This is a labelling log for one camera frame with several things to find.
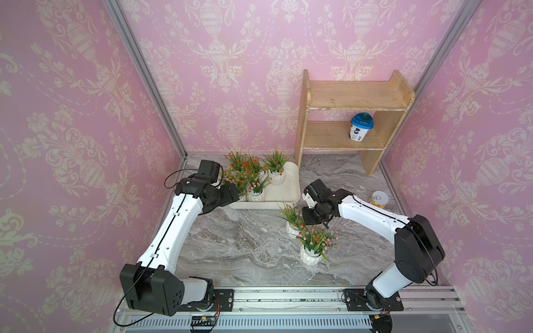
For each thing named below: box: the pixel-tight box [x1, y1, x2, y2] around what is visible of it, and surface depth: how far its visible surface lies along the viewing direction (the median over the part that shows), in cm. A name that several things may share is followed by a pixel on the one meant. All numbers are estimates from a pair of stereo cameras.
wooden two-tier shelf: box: [293, 69, 416, 177], surface depth 89 cm
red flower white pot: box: [240, 153, 261, 182], surface depth 99 cm
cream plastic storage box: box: [227, 160, 302, 210], surface depth 106 cm
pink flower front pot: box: [247, 176, 272, 202], surface depth 96 cm
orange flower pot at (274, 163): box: [263, 149, 292, 186], surface depth 104 cm
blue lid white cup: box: [349, 112, 375, 143], surface depth 94 cm
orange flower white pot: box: [224, 151, 252, 174], surface depth 102 cm
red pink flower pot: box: [277, 202, 306, 239], surface depth 85 cm
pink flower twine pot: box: [221, 169, 246, 195], surface depth 91 cm
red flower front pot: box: [295, 224, 341, 266], surface depth 79 cm
